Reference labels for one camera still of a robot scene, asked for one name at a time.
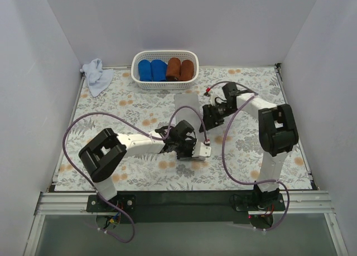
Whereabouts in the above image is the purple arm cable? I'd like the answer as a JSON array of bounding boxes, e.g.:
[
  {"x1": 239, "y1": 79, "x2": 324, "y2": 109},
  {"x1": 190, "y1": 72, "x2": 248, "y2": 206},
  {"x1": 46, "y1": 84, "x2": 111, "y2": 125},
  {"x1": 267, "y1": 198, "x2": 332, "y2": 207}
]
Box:
[
  {"x1": 205, "y1": 81, "x2": 291, "y2": 232},
  {"x1": 61, "y1": 105, "x2": 210, "y2": 243}
]

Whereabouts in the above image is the white plastic basket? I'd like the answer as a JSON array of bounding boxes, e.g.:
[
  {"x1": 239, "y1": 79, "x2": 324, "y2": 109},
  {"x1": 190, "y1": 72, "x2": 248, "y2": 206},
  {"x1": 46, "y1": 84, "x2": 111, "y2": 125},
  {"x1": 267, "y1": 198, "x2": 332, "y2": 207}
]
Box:
[{"x1": 131, "y1": 50, "x2": 199, "y2": 90}]

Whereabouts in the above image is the blue rolled towel left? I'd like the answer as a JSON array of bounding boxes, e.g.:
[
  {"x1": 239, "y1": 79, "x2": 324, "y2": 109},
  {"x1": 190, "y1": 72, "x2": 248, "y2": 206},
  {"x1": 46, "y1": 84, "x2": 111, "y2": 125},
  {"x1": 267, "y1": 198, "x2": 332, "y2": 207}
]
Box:
[{"x1": 138, "y1": 60, "x2": 153, "y2": 82}]

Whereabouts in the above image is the aluminium frame rail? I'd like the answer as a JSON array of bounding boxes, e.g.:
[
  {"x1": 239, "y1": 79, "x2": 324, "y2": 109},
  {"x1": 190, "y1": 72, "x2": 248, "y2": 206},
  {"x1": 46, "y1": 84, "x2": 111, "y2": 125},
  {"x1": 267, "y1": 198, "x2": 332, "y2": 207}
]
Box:
[{"x1": 24, "y1": 190, "x2": 348, "y2": 255}]

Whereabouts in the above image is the brown rolled towel left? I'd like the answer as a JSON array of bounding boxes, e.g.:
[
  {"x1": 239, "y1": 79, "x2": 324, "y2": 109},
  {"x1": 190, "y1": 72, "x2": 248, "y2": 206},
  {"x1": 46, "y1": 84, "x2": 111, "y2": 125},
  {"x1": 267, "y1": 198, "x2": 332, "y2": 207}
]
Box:
[{"x1": 166, "y1": 57, "x2": 181, "y2": 81}]

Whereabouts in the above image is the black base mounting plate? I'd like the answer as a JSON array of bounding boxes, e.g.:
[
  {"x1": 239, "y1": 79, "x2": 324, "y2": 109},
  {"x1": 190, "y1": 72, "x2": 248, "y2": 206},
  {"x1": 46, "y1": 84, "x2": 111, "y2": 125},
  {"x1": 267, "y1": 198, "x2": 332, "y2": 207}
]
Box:
[{"x1": 86, "y1": 190, "x2": 286, "y2": 224}]

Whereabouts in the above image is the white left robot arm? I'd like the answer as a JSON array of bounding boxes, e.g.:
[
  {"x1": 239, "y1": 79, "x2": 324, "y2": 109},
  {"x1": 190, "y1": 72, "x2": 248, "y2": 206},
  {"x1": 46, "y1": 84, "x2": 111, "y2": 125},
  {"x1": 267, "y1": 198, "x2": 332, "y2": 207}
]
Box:
[{"x1": 79, "y1": 120, "x2": 211, "y2": 211}]

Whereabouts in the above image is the floral patterned table mat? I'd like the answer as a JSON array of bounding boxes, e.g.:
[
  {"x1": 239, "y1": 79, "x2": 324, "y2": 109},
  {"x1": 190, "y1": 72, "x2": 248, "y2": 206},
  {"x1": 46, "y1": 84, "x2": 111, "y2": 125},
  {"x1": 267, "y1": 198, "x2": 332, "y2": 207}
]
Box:
[{"x1": 54, "y1": 67, "x2": 315, "y2": 192}]

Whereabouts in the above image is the grey panda towel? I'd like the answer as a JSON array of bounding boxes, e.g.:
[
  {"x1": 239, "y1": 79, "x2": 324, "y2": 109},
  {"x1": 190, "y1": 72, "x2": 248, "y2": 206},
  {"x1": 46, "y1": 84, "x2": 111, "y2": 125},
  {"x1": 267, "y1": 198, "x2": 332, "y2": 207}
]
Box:
[{"x1": 174, "y1": 94, "x2": 205, "y2": 142}]

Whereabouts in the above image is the light blue crumpled towel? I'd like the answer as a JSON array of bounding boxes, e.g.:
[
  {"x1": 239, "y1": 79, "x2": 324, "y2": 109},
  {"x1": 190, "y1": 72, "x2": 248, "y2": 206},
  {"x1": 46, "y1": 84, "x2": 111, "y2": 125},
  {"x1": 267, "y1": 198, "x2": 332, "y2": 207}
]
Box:
[{"x1": 80, "y1": 59, "x2": 114, "y2": 97}]

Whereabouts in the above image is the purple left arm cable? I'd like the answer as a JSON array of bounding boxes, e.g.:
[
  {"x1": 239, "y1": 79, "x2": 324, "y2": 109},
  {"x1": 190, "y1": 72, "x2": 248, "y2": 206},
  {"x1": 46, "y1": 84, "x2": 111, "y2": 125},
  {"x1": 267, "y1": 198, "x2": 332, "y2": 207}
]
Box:
[{"x1": 61, "y1": 105, "x2": 210, "y2": 243}]

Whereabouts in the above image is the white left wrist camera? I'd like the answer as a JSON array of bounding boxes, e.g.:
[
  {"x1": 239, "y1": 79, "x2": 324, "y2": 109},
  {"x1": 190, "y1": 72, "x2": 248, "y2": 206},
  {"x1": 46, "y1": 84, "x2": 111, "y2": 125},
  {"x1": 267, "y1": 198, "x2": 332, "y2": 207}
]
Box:
[{"x1": 192, "y1": 141, "x2": 211, "y2": 161}]

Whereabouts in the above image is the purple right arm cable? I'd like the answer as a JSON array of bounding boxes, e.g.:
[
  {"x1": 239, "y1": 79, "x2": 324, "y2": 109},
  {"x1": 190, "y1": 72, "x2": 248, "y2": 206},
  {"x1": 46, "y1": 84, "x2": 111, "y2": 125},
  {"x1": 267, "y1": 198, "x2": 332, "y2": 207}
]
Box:
[{"x1": 205, "y1": 81, "x2": 291, "y2": 232}]

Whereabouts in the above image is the brown rolled towel right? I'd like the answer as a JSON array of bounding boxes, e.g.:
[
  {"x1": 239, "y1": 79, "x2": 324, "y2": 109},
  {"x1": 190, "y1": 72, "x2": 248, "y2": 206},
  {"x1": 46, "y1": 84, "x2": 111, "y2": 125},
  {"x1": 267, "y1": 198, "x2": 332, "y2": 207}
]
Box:
[{"x1": 179, "y1": 60, "x2": 194, "y2": 81}]

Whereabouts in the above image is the blue rolled towel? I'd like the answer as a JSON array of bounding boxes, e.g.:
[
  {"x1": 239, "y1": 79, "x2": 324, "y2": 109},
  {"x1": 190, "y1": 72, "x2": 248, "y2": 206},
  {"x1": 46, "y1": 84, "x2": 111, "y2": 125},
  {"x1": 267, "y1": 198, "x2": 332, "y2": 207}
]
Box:
[
  {"x1": 138, "y1": 60, "x2": 153, "y2": 82},
  {"x1": 151, "y1": 60, "x2": 167, "y2": 82}
]

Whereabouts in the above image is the blue rolled towel right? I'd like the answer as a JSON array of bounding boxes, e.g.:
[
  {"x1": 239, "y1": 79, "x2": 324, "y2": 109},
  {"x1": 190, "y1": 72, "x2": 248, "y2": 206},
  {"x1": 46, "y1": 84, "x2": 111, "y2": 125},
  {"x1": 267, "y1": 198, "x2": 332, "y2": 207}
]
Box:
[{"x1": 151, "y1": 60, "x2": 167, "y2": 82}]

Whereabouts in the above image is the brown rolled towel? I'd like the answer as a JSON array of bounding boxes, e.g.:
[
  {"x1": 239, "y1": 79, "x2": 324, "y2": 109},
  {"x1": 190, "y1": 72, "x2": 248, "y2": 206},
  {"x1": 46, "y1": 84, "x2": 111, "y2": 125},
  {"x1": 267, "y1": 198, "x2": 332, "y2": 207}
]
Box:
[
  {"x1": 179, "y1": 60, "x2": 194, "y2": 81},
  {"x1": 166, "y1": 57, "x2": 181, "y2": 81}
]

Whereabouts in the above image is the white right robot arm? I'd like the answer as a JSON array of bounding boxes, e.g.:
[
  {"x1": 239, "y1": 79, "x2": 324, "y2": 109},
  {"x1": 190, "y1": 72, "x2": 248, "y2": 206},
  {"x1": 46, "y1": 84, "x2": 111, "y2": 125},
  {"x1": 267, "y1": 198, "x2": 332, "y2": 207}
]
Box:
[{"x1": 200, "y1": 81, "x2": 299, "y2": 212}]

